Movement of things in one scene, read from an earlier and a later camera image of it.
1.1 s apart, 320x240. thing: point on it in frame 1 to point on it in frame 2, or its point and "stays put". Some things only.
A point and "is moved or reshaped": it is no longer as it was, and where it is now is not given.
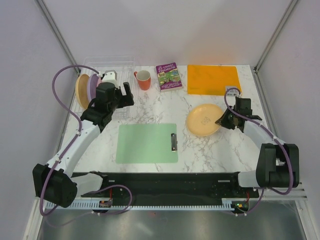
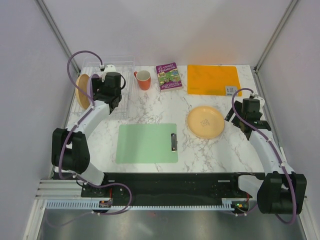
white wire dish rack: [125, 67] stays put
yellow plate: [201, 118] is moved or reshaped
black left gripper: [126, 100] to [97, 84]
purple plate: [92, 81] stays put
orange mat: [211, 80] stays put
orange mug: [143, 78] stays put
